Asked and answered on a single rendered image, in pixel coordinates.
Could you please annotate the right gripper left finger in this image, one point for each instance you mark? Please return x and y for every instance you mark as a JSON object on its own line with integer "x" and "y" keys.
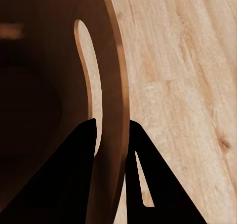
{"x": 58, "y": 192}

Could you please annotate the trash can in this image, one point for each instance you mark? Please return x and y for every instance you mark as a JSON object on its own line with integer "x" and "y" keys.
{"x": 45, "y": 93}

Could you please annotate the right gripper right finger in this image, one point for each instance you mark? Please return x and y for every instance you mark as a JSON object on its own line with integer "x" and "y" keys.
{"x": 172, "y": 203}

